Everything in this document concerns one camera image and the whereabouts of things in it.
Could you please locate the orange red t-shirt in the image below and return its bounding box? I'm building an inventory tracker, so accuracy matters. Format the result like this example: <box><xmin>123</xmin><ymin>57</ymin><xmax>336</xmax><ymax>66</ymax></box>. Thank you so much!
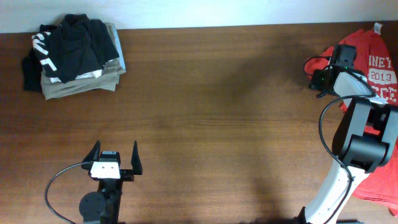
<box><xmin>303</xmin><ymin>22</ymin><xmax>398</xmax><ymax>217</ymax></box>

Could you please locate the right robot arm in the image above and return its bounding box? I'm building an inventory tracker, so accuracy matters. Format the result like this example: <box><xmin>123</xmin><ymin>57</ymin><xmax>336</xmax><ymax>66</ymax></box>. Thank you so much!
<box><xmin>293</xmin><ymin>65</ymin><xmax>397</xmax><ymax>223</ymax></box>

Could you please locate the khaki folded garment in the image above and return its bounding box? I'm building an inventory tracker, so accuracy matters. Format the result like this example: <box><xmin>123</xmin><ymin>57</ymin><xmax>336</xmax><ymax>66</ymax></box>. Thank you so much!
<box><xmin>40</xmin><ymin>22</ymin><xmax>126</xmax><ymax>100</ymax></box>

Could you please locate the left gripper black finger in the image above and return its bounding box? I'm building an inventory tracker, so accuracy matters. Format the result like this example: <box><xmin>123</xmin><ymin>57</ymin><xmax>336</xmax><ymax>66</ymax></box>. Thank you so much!
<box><xmin>81</xmin><ymin>140</ymin><xmax>101</xmax><ymax>170</ymax></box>
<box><xmin>131</xmin><ymin>141</ymin><xmax>142</xmax><ymax>175</ymax></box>

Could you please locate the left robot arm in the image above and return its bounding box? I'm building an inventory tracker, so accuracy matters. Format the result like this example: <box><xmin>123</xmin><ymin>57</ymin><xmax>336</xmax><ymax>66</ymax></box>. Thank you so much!
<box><xmin>79</xmin><ymin>141</ymin><xmax>143</xmax><ymax>224</ymax></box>

